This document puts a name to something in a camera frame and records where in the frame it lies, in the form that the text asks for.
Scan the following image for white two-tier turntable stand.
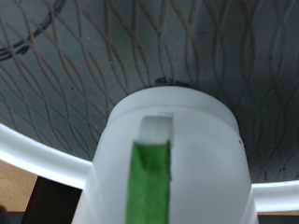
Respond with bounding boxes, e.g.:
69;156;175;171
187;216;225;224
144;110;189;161
0;0;299;224

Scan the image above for white mug with green-taped handle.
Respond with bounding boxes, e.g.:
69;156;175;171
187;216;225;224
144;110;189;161
71;85;260;224

